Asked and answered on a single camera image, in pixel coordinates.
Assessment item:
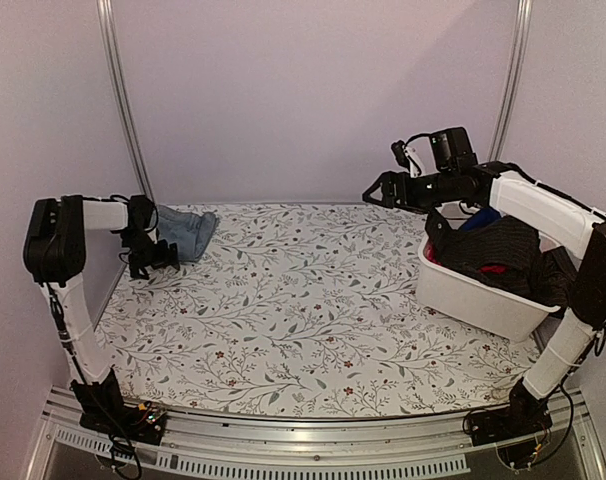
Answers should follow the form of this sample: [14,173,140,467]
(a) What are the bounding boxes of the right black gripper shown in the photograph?
[363,169,457,214]

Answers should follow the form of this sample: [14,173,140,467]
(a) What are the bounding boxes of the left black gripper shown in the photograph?
[122,230,180,278]

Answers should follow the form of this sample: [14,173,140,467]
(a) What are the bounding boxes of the light blue denim skirt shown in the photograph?
[157,205,218,263]

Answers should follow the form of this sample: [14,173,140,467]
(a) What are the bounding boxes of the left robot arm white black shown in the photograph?
[23,194,179,434]

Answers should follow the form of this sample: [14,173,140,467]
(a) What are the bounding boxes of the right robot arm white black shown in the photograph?
[361,162,606,436]

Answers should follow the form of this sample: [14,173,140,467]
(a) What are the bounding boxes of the white plastic laundry basket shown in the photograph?
[416,236,561,342]

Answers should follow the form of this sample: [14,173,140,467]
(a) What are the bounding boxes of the red garment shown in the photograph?
[424,243,508,275]

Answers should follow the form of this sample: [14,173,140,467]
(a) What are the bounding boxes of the blue garment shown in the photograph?
[458,208,501,232]

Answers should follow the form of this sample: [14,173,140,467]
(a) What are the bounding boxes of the black striped garment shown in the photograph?
[425,209,577,318]

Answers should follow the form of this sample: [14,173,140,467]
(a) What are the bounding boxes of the floral patterned table mat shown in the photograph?
[95,205,538,418]

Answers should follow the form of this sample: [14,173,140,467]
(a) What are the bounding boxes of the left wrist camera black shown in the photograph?
[126,195,158,233]

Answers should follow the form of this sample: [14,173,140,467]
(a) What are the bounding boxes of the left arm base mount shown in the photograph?
[71,370,167,446]

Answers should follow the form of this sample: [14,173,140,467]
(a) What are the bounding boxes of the right aluminium frame post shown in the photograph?
[487,0,533,162]

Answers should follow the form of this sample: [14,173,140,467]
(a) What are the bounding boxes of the aluminium frame post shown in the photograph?
[487,0,533,162]
[96,0,154,199]

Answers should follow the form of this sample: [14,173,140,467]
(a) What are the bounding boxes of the left aluminium frame post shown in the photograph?
[96,0,154,199]

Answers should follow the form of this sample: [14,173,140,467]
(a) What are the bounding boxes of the aluminium front rail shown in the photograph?
[24,388,606,479]

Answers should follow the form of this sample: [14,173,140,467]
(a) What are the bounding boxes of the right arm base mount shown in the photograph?
[462,380,552,470]

